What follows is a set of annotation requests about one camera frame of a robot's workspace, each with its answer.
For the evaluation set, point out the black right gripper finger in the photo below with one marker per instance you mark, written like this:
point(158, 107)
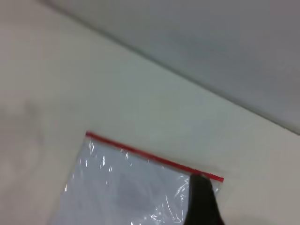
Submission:
point(201, 201)

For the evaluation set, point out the clear plastic bag red zipper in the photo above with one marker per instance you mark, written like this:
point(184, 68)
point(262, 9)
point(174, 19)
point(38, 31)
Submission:
point(131, 187)

